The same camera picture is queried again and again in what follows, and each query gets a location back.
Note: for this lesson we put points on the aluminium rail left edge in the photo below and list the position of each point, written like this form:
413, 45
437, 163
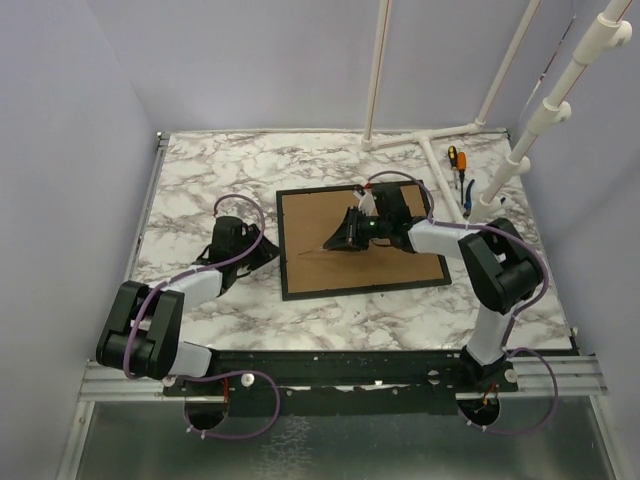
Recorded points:
160, 154

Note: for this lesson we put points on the black picture frame brown backing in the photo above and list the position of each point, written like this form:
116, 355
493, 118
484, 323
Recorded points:
321, 256

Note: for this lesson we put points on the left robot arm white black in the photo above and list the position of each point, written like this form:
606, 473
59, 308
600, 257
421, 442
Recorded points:
141, 333

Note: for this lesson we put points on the blue handle pliers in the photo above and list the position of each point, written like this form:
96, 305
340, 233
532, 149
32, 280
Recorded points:
467, 198

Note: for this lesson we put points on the orange handle screwdriver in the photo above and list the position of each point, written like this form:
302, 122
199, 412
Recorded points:
461, 165

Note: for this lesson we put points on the aluminium front extrusion rail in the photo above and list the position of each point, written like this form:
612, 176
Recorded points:
573, 375

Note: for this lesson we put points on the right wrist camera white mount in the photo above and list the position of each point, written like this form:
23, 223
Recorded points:
366, 203

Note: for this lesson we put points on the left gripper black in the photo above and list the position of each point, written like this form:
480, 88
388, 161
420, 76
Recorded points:
266, 251

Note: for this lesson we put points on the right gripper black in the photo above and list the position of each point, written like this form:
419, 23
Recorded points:
347, 236

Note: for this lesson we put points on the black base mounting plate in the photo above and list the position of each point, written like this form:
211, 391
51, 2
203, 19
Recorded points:
344, 383

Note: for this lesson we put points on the white PVC jointed pole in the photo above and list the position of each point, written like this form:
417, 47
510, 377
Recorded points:
608, 30

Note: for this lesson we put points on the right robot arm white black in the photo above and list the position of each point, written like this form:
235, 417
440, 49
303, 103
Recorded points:
507, 275

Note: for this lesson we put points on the white PVC pipe stand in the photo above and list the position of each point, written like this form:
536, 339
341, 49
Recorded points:
424, 137

